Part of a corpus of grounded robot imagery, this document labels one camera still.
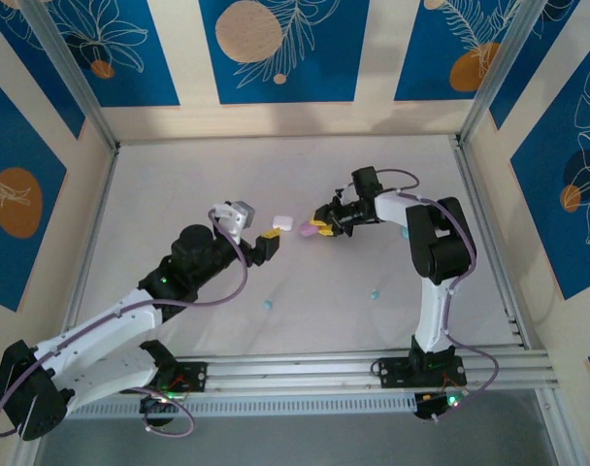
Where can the aluminium side rail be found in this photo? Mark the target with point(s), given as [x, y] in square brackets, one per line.
[477, 194]
[97, 218]

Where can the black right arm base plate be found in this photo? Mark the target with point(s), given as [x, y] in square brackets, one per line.
[392, 371]

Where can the white earbud charging case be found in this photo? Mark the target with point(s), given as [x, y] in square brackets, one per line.
[282, 223]

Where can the blue earbud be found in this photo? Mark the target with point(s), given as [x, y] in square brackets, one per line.
[374, 294]
[268, 304]

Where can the black controller box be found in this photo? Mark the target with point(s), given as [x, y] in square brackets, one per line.
[428, 408]
[152, 410]

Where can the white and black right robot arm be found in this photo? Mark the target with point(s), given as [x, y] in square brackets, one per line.
[431, 320]

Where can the aluminium frame post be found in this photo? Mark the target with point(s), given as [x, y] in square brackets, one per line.
[73, 73]
[499, 73]

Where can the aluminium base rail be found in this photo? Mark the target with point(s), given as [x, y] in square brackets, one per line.
[300, 374]

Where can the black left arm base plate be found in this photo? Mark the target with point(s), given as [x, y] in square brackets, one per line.
[198, 376]

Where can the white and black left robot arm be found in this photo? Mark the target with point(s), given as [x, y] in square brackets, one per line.
[115, 330]

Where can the pink earbud charging case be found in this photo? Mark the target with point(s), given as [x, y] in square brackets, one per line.
[306, 230]

